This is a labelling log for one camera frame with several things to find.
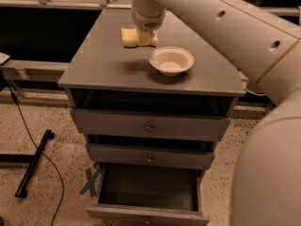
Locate grey middle drawer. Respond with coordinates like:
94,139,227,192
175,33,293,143
87,143,215,170

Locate grey bottom drawer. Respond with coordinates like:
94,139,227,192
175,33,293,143
87,163,210,226

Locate grey drawer cabinet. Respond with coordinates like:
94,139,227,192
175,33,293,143
57,8,247,171

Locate white cable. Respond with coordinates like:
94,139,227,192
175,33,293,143
244,84,267,98

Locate yellow sponge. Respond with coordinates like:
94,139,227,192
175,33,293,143
120,27,159,49

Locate black stand leg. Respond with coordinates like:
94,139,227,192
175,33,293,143
15,129,55,199

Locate grey top drawer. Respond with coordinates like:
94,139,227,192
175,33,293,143
71,108,230,141

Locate white paper bowl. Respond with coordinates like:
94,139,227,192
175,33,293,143
149,46,195,76

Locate black floor cable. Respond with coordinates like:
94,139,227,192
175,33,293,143
8,88,66,226

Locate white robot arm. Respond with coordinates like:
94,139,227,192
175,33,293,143
140,0,301,226

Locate grey drawer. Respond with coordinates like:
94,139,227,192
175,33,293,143
71,108,230,141
87,163,210,226
87,143,215,170

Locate metal rail frame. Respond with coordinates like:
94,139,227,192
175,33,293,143
0,59,69,82

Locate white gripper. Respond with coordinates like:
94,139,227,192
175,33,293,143
132,5,166,46

